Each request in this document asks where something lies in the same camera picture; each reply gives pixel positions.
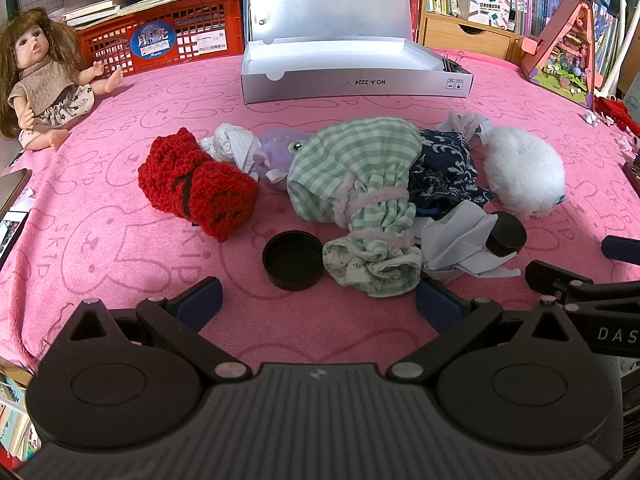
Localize pink bunny printed blanket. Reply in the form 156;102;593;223
0;49;640;377

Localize brown-haired baby doll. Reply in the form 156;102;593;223
0;7;124;151

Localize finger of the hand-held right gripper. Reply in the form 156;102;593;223
601;234;640;261
525;260;640;314

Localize purple plush toy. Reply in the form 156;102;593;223
252;128;311;191

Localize black round cap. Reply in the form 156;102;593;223
484;211;529;257

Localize silver-edged phone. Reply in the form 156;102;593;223
0;168;32;216

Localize white fluffy plush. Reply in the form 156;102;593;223
482;126;569;219

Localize colourful picture books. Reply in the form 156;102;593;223
0;357;44;464

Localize red knitted bundle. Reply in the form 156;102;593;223
138;127;259;244

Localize wooden drawer organiser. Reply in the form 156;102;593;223
417;0;531;64

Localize printed photo cards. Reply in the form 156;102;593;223
0;209;29;267

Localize white printed cardboard box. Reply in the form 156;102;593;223
467;0;514;31

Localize red plastic crate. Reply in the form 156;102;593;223
77;0;245;76

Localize green checked cloth bundle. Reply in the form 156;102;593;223
287;116;424;296

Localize red knitted item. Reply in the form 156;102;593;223
594;97;640;136

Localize black round lid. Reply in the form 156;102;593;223
262;230;325;291

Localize navy floral cloth pouch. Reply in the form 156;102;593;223
407;128;494;216

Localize pink triangular dollhouse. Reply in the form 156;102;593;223
519;0;619;109

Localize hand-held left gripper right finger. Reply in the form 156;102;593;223
390;280;585;381

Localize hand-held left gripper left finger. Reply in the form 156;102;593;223
62;277;251;381

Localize white tube frame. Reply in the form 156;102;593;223
594;0;640;102

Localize grey cardboard file box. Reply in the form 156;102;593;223
240;0;474;105

